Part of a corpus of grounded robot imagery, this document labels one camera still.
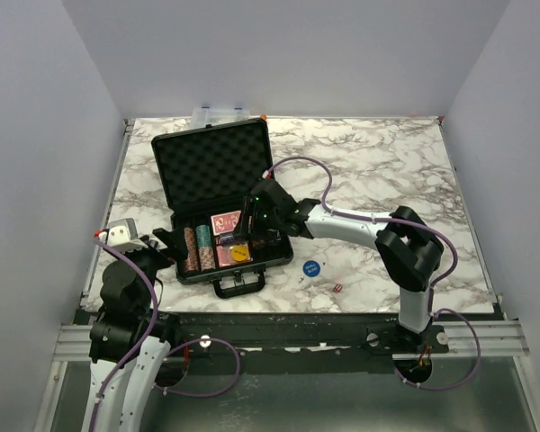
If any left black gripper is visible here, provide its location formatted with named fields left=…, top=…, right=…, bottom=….
left=106, top=225, right=188, bottom=313

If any red playing card deck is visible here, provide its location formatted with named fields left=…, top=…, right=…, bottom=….
left=211, top=210, right=241, bottom=236

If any black poker set case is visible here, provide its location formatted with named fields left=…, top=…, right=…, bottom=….
left=151, top=118, right=293, bottom=299

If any blue small blind button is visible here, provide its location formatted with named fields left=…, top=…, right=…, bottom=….
left=302, top=260, right=321, bottom=277

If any purple grey chip stack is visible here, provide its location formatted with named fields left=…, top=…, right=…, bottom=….
left=219, top=232, right=236, bottom=244

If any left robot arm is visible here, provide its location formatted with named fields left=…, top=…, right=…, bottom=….
left=82, top=218, right=188, bottom=431

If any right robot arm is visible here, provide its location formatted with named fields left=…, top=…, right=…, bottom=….
left=233, top=178, right=444, bottom=353

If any orange chip stack left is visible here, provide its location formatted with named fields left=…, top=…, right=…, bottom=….
left=184, top=227, right=200, bottom=274

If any orange chip stack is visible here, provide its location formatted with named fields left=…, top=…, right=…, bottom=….
left=199, top=246, right=216, bottom=271
left=184, top=227, right=200, bottom=274

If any green chip stack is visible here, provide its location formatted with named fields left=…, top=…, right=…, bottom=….
left=195, top=224, right=212, bottom=249

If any orange chip stack lower middle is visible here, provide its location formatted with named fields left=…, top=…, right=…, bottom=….
left=199, top=246, right=216, bottom=271

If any yellow big blind button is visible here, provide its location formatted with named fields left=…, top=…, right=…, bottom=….
left=229, top=244, right=250, bottom=263

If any red card deck in case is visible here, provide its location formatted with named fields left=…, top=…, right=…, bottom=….
left=216, top=243, right=252, bottom=268

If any clear plastic box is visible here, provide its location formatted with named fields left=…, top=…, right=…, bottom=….
left=189, top=106, right=250, bottom=130

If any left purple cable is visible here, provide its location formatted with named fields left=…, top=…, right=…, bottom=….
left=89, top=236, right=242, bottom=432

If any purple cable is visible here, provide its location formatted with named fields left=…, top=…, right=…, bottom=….
left=89, top=236, right=242, bottom=432
left=263, top=156, right=482, bottom=392

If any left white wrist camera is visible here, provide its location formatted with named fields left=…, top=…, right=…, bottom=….
left=94, top=218, right=148, bottom=253

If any black mounting rail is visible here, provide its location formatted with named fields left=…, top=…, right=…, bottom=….
left=159, top=312, right=449, bottom=375

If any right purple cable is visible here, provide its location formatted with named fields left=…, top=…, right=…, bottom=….
left=263, top=156, right=482, bottom=392

